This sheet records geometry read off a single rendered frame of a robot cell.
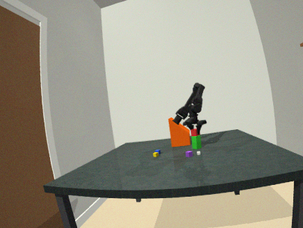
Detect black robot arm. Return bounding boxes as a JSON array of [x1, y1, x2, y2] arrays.
[[173, 83, 205, 126]]

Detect small purple block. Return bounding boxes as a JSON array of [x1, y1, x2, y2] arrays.
[[185, 151, 193, 157]]

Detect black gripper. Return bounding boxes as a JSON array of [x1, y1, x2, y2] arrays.
[[183, 113, 206, 135]]

